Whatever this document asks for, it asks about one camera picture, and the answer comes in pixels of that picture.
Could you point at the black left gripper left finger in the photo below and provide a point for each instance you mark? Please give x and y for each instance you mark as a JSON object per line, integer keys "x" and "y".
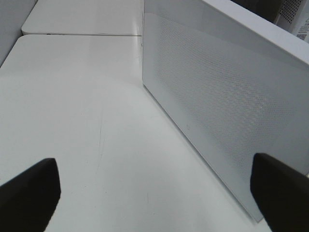
{"x": 29, "y": 200}

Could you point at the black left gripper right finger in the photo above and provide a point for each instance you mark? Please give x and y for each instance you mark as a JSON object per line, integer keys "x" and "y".
{"x": 281, "y": 194}

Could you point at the white microwave door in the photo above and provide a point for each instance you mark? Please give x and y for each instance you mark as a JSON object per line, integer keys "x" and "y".
{"x": 234, "y": 84}

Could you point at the white microwave oven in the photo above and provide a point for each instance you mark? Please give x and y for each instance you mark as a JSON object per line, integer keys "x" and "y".
{"x": 290, "y": 15}

